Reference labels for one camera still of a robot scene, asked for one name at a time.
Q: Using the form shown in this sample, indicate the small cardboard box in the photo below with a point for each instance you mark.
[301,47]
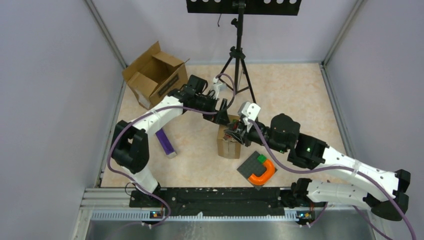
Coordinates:
[227,147]

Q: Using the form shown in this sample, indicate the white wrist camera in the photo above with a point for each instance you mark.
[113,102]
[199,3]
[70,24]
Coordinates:
[248,111]
[217,87]

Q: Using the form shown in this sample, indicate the grey knife holder plate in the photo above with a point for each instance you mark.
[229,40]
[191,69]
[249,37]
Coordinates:
[252,166]

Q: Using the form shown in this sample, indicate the black tripod stand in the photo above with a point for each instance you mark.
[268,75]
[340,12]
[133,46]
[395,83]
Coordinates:
[236,52]

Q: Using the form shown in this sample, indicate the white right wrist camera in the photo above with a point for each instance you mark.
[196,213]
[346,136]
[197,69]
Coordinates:
[248,111]

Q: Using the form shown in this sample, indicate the green block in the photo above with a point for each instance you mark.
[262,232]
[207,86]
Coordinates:
[262,158]

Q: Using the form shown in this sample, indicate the large cardboard express box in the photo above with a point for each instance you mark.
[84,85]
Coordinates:
[153,75]

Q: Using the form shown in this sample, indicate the black perforated tripod tray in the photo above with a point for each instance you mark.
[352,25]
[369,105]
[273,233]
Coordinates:
[248,7]

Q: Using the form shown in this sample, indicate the purple rectangular box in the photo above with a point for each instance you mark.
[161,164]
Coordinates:
[165,144]

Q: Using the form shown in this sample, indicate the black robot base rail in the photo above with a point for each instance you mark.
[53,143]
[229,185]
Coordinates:
[220,201]

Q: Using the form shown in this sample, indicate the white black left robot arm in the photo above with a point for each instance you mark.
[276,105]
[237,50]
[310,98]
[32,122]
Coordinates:
[130,142]

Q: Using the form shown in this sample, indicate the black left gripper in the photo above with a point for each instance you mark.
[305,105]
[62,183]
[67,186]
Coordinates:
[221,116]

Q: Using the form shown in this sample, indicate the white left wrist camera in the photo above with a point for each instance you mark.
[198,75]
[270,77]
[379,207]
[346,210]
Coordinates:
[217,87]

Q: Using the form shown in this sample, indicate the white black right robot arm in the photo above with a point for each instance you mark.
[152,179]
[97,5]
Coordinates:
[380,191]

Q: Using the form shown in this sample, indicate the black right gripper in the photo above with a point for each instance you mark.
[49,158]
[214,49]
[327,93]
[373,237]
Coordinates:
[241,135]

